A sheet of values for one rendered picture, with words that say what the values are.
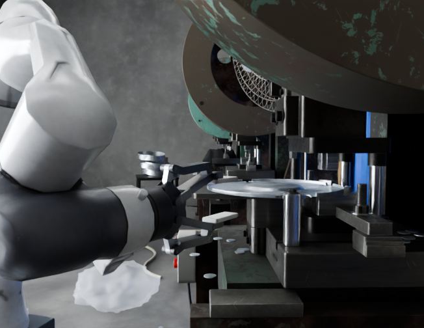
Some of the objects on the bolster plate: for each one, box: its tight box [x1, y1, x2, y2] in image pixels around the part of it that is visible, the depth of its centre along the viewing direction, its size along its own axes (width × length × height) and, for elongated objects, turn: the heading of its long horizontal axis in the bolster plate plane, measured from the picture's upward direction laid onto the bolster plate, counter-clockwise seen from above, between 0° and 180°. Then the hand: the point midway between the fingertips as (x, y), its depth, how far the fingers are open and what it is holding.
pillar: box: [340, 162, 351, 187], centre depth 91 cm, size 2×2×14 cm
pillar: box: [370, 166, 383, 217], centre depth 75 cm, size 2×2×14 cm
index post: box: [283, 189, 302, 247], centre depth 65 cm, size 3×3×10 cm
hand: (222, 198), depth 67 cm, fingers open, 6 cm apart
